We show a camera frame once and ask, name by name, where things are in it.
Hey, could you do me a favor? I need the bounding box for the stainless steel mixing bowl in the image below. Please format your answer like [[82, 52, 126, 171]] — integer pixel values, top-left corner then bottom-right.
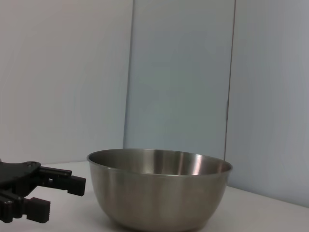
[[86, 148, 234, 232]]

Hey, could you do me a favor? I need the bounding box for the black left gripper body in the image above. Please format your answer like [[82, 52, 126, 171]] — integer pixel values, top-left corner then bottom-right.
[[0, 160, 44, 198]]

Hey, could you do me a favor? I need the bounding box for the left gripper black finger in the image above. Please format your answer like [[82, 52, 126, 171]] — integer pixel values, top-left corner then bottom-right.
[[39, 166, 87, 196], [0, 190, 51, 223]]

